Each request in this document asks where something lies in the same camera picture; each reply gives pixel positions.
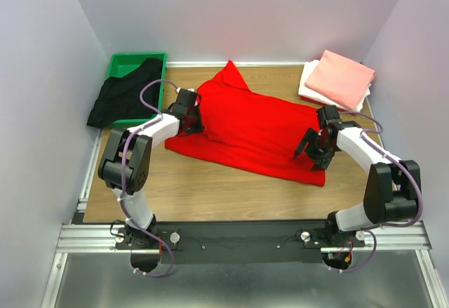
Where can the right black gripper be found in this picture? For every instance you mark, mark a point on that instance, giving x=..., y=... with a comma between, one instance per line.
x=319, y=146

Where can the red folded t shirt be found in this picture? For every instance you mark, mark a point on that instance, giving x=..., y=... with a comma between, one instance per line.
x=322, y=104

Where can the pink folded t shirt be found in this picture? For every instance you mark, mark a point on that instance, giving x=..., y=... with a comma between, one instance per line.
x=341, y=80

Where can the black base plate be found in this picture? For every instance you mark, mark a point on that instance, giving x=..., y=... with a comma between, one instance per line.
x=232, y=242

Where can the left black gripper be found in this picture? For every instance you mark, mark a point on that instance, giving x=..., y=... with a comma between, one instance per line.
x=191, y=121

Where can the black t shirt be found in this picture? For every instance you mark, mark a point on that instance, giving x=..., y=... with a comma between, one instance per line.
x=122, y=94

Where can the white folded t shirt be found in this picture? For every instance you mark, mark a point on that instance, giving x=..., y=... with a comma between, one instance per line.
x=308, y=93

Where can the red t shirt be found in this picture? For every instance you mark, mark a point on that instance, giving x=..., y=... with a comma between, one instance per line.
x=322, y=104
x=250, y=131

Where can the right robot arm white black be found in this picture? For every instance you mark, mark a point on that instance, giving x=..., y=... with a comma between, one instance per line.
x=393, y=195

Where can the green plastic bin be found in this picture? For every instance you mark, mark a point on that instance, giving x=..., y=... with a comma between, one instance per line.
x=135, y=76

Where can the aluminium frame rail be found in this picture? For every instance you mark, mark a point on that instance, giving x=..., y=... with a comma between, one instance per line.
x=97, y=239

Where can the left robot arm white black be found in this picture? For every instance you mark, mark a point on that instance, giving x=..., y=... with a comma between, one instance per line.
x=125, y=162

